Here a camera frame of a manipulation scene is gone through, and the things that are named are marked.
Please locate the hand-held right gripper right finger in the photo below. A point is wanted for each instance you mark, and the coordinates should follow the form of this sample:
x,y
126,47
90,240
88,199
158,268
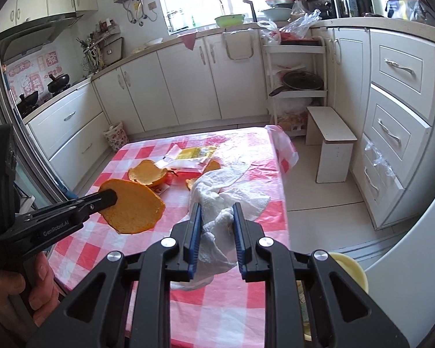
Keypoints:
x,y
241,239

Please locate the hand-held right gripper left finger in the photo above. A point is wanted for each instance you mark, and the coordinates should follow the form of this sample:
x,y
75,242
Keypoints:
x,y
195,239

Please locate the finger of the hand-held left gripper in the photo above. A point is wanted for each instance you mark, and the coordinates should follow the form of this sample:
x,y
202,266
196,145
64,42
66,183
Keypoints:
x,y
94,203

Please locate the large orange peel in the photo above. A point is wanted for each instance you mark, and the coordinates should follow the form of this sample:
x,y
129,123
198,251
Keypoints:
x,y
134,210

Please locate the white paper towel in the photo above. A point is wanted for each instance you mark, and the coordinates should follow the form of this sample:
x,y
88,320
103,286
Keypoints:
x,y
217,195

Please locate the person's left hand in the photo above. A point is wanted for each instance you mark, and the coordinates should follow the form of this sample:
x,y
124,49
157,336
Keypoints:
x,y
45,290

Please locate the red checkered tablecloth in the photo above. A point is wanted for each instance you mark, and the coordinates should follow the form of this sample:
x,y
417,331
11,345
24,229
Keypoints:
x,y
261,297

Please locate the cup-shaped orange peel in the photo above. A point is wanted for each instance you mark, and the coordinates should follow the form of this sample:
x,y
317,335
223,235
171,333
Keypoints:
x,y
148,174

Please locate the floral waste basket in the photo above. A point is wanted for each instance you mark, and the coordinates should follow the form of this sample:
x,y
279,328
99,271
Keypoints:
x,y
116,137

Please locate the small orange peel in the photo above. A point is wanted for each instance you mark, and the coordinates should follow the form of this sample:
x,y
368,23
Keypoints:
x,y
210,168

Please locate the yellow snack wrapper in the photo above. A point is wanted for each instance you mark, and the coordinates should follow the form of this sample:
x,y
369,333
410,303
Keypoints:
x,y
194,154

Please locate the black wok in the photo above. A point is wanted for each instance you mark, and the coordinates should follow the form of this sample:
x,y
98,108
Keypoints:
x,y
59,83
28,103

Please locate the white step stool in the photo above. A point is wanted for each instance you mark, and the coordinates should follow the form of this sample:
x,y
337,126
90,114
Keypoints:
x,y
331,145

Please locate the utensil holder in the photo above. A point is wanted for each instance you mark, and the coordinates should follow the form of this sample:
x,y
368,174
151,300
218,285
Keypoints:
x,y
90,56

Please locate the white base cabinets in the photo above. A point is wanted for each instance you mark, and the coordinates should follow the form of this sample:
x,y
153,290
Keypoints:
x,y
188,87

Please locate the spice rack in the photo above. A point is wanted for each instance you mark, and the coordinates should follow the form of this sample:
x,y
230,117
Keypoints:
x,y
110,40

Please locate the white storage rack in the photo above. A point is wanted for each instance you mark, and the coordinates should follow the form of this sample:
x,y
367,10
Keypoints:
x,y
319,94

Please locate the black frying pan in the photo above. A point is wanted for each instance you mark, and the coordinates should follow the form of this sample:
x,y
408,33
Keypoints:
x,y
301,81

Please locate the white plate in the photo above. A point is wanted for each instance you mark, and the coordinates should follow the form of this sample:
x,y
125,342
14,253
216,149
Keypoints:
x,y
154,41

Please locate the range hood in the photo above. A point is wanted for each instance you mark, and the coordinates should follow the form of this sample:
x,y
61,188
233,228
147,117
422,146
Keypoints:
x,y
36,32

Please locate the red cloth pennant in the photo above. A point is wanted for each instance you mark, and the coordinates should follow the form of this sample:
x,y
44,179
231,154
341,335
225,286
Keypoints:
x,y
188,40

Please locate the white drawer cabinet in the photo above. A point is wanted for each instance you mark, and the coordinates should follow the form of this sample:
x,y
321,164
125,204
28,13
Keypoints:
x,y
395,98

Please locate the green basin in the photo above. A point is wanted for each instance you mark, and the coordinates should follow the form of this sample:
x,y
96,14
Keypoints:
x,y
230,20

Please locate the clear plastic bags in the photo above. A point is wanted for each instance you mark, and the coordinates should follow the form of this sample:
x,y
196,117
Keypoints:
x,y
297,25

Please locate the chrome faucet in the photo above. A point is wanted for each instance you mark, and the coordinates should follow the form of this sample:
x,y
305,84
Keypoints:
x,y
214,7

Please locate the black tap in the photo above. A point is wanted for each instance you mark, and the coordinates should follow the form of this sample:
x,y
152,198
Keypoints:
x,y
252,9

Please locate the black coffee pot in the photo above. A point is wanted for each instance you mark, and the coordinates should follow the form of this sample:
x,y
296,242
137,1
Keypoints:
x,y
317,3

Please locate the metal kettle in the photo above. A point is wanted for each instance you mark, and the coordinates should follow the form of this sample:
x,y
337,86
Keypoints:
x,y
350,5

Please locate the blue foil bag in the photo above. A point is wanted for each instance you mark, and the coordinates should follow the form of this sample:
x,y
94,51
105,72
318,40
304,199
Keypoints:
x,y
406,9

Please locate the red and white wall sticker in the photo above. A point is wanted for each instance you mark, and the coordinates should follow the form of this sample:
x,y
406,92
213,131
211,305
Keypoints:
x,y
29,76

